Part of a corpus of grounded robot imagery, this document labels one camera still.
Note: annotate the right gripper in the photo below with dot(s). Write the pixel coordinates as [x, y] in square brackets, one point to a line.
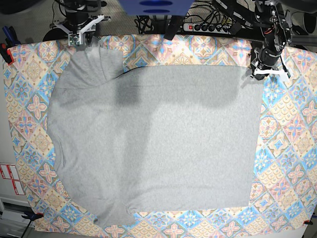
[86, 34]

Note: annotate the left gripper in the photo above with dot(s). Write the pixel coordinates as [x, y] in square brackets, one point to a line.
[264, 58]

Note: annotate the grey T-shirt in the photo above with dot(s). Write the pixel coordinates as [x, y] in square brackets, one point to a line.
[155, 138]

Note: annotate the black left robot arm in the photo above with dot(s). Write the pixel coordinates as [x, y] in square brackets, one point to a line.
[275, 26]

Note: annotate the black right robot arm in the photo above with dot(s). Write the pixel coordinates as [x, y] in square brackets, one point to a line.
[81, 18]

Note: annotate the black red clamp upper left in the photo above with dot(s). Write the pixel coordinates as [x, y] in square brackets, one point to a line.
[6, 54]

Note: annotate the white power strip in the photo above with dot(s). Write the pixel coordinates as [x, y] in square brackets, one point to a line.
[205, 28]

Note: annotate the patterned tile tablecloth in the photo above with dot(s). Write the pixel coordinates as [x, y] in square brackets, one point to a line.
[284, 189]

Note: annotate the red white labels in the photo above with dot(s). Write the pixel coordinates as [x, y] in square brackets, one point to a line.
[9, 173]

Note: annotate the blue clamp lower left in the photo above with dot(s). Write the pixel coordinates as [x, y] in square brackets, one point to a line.
[32, 216]

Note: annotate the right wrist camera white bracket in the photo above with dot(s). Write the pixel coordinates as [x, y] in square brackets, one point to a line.
[72, 31]

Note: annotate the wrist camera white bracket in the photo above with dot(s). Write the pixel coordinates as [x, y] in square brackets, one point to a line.
[282, 73]
[72, 31]

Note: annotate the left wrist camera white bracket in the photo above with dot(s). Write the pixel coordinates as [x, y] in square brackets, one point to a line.
[282, 73]

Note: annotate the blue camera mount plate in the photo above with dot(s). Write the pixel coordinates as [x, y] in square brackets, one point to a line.
[156, 7]

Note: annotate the black centre post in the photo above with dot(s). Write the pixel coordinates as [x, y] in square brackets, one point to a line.
[173, 27]

